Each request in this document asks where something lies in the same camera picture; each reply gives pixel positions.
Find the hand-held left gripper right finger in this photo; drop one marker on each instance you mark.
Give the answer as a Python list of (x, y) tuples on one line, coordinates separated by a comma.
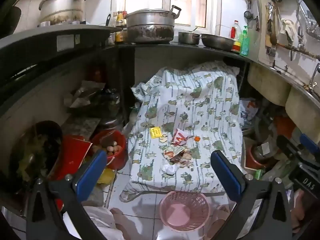
[(226, 175)]

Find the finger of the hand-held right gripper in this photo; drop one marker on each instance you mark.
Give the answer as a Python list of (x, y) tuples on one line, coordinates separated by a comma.
[(308, 141), (288, 147)]

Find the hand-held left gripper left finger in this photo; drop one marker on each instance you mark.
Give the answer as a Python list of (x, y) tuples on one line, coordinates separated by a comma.
[(92, 173)]

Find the pink perforated plastic basket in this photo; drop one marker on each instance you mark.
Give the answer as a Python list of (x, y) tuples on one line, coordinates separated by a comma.
[(175, 217)]

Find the person's right hand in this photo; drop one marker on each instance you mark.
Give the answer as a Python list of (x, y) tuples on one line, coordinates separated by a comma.
[(300, 212)]

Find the yellow plastic bag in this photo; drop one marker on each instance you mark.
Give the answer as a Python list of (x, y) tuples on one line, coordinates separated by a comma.
[(107, 176)]

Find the red paper box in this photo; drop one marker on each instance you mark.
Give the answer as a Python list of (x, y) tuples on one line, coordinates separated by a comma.
[(73, 155)]

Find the beige sink basin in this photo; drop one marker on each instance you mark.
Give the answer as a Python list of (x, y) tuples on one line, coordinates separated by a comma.
[(267, 85), (305, 115)]

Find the pile of eggs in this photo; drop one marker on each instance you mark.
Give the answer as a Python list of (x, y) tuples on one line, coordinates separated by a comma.
[(112, 148)]

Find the brown clay pot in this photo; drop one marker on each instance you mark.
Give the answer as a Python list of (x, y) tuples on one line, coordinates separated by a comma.
[(257, 157)]

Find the red plastic bucket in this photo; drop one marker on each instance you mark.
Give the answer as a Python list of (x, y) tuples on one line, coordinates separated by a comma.
[(118, 145)]

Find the person's right foot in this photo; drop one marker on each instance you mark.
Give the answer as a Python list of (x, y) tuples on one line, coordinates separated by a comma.
[(221, 217)]

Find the person's white trouser leg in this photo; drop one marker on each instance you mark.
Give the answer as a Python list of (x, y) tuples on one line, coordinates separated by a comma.
[(100, 220)]

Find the blue and white plastic bag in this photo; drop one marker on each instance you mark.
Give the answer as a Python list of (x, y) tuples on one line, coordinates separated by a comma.
[(248, 112)]

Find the crumpled white tissue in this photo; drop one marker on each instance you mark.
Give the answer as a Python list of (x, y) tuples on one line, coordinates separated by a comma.
[(168, 168)]

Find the dark bowl of vegetable scraps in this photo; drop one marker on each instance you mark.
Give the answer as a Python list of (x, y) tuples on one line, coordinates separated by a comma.
[(37, 150)]

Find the metal faucet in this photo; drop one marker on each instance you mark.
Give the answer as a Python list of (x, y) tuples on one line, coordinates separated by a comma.
[(313, 78)]

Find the dark glass jar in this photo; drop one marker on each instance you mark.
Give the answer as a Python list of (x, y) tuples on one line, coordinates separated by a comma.
[(111, 105)]

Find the small beige peel pieces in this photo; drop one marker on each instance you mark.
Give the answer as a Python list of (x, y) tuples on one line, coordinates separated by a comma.
[(164, 139)]

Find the white leaf-printed cloth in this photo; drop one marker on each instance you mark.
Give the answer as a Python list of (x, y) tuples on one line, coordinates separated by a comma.
[(200, 105)]

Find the yellow sponge piece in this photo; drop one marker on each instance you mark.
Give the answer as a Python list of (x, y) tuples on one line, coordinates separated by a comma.
[(155, 132)]

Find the silver foil bag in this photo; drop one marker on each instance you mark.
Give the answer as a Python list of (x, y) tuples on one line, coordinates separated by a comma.
[(82, 92)]

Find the green dish soap bottle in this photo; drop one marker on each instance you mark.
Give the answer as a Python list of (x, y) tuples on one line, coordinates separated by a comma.
[(245, 42)]

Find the white rag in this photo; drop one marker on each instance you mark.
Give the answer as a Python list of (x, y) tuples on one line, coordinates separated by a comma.
[(287, 27)]

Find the cooking oil bottle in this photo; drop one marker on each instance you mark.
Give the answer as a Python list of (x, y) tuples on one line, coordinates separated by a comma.
[(236, 36)]

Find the wooden cutting board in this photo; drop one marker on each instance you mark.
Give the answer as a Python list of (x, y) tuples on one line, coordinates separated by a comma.
[(263, 22)]

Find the dark metal wok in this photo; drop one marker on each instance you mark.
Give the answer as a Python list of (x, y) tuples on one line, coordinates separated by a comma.
[(216, 41)]

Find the small metal saucepan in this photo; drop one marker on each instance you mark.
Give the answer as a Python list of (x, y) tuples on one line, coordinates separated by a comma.
[(188, 38)]

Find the yellow-label sauce bottle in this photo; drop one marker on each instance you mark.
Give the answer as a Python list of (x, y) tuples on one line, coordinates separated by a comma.
[(120, 27)]

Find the sooty aluminium steamer pot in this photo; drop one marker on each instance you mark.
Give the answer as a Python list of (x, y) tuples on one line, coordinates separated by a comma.
[(150, 25)]

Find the large aluminium pressure cooker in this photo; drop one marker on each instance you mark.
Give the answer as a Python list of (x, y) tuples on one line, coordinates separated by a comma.
[(61, 7)]

